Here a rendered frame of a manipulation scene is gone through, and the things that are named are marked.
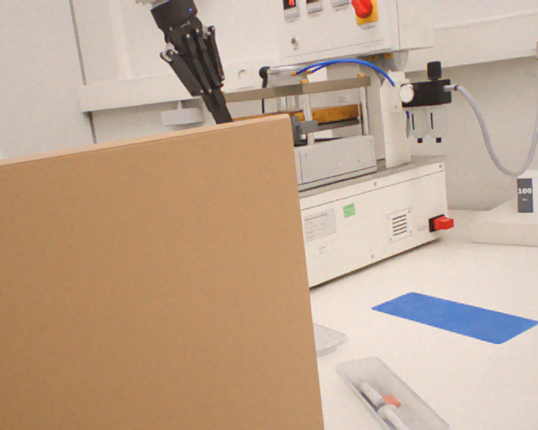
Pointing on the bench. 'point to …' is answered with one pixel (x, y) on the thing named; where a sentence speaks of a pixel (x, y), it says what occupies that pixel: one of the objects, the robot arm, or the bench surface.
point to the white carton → (537, 191)
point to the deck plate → (377, 172)
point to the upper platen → (333, 118)
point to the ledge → (514, 227)
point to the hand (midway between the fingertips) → (218, 108)
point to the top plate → (293, 78)
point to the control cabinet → (330, 32)
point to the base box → (372, 220)
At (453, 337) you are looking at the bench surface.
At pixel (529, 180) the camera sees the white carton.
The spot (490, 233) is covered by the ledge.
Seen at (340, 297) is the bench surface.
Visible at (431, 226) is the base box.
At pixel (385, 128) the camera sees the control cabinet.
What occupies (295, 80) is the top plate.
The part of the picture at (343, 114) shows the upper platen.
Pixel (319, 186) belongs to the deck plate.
